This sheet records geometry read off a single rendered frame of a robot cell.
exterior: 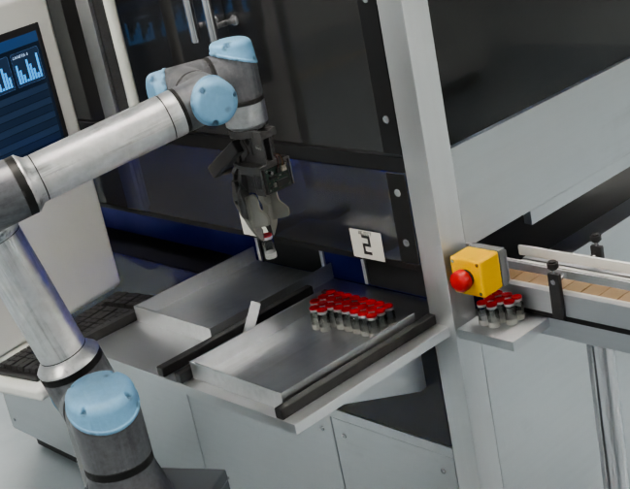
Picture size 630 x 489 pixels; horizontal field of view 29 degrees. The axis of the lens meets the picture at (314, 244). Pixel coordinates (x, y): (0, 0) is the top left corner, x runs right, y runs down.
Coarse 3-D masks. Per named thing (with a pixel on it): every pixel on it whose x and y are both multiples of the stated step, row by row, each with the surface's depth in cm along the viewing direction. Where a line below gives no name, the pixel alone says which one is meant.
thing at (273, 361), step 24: (288, 312) 241; (240, 336) 233; (264, 336) 237; (288, 336) 236; (312, 336) 234; (336, 336) 232; (360, 336) 230; (384, 336) 223; (192, 360) 226; (216, 360) 230; (240, 360) 230; (264, 360) 228; (288, 360) 226; (312, 360) 224; (336, 360) 215; (216, 384) 222; (240, 384) 216; (264, 384) 219; (288, 384) 217; (312, 384) 212
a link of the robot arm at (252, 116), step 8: (256, 104) 208; (264, 104) 210; (240, 112) 207; (248, 112) 207; (256, 112) 208; (264, 112) 209; (232, 120) 208; (240, 120) 208; (248, 120) 208; (256, 120) 208; (264, 120) 209; (232, 128) 209; (240, 128) 208; (248, 128) 208; (256, 128) 209
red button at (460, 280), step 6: (462, 270) 216; (450, 276) 217; (456, 276) 216; (462, 276) 215; (468, 276) 216; (450, 282) 217; (456, 282) 216; (462, 282) 215; (468, 282) 215; (456, 288) 216; (462, 288) 216; (468, 288) 216
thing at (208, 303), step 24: (216, 264) 271; (240, 264) 275; (264, 264) 275; (192, 288) 267; (216, 288) 267; (240, 288) 264; (264, 288) 261; (288, 288) 252; (144, 312) 255; (168, 312) 259; (192, 312) 256; (216, 312) 254; (240, 312) 243; (192, 336) 244
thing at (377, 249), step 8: (352, 232) 237; (360, 232) 235; (368, 232) 234; (352, 240) 238; (360, 240) 236; (376, 240) 233; (352, 248) 239; (360, 248) 237; (368, 248) 235; (376, 248) 234; (360, 256) 238; (368, 256) 236; (376, 256) 235
